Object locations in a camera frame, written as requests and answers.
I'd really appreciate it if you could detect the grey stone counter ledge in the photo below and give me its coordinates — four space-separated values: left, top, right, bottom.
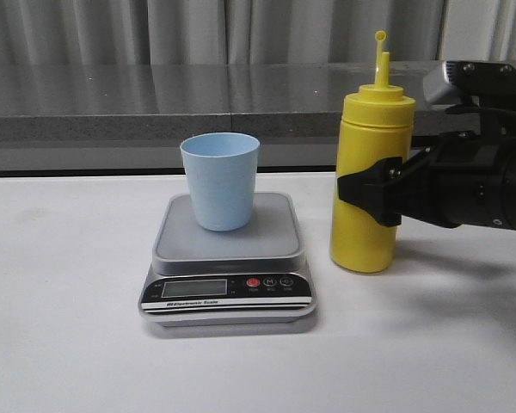
0 59 516 172

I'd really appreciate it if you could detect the silver electronic kitchen scale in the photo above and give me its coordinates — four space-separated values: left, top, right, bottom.
138 192 316 327

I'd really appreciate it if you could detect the grey pleated curtain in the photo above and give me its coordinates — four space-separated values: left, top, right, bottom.
0 1 516 65

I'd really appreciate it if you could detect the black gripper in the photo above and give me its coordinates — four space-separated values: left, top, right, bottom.
336 108 516 231

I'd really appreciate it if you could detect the light blue plastic cup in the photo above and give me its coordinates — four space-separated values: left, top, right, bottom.
180 132 261 231

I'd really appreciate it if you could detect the yellow squeeze bottle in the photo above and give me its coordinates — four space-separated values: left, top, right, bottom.
330 30 416 274

